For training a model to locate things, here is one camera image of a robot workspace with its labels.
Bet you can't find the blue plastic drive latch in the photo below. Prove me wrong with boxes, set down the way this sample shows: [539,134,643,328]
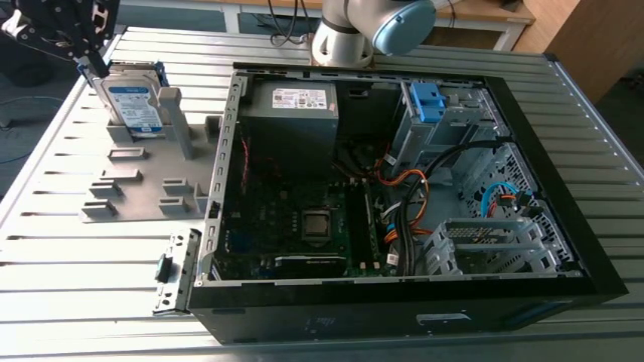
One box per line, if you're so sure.
[410,81,448,124]

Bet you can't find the grey power supply unit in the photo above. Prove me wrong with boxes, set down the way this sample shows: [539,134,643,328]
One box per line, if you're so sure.
[240,81,342,178]

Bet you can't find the silver CPU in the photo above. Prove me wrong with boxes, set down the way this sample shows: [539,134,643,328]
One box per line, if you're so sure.
[302,213,334,242]

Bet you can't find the green motherboard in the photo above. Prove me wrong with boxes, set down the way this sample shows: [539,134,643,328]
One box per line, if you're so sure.
[216,176,394,280]

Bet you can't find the thin red wire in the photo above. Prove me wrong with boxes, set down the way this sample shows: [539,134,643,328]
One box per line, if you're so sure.
[239,133,254,189]

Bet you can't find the silver optical drive cage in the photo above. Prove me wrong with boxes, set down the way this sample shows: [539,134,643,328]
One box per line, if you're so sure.
[392,81,510,167]

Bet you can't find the wooden cabinet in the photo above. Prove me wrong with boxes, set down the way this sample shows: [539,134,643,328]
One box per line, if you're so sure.
[512,0,644,105]

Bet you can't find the grey parts rack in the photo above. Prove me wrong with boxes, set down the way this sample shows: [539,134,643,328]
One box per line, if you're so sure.
[78,86,226,225]

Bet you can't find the blue data wire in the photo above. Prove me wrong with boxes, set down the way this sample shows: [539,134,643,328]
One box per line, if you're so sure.
[479,180,535,220]

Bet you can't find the black cable bundle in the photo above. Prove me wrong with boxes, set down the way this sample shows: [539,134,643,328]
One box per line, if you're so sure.
[392,139,510,278]

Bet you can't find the orange power wire bundle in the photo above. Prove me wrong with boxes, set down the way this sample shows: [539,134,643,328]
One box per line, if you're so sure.
[376,168,435,247]

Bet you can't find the silver disk bay cage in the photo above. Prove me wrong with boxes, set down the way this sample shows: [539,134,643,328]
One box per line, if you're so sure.
[422,216,560,276]

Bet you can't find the black office chair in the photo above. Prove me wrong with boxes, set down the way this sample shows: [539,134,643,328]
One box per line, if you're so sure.
[0,0,58,88]

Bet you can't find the white frame desk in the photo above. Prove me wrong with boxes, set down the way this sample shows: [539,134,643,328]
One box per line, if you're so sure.
[220,0,535,52]

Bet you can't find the black PC case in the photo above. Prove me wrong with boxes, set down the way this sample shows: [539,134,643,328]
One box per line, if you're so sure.
[188,62,630,346]

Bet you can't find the disk power wire black plug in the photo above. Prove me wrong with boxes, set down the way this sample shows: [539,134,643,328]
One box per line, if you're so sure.
[492,192,546,219]

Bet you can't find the hard disk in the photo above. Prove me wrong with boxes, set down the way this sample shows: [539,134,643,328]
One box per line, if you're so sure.
[75,60,171,139]

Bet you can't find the black graphics card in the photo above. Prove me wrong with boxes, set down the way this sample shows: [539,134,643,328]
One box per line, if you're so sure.
[274,254,348,278]

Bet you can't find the silver hinged case bracket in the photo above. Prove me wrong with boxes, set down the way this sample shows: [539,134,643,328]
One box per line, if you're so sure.
[154,228,203,316]

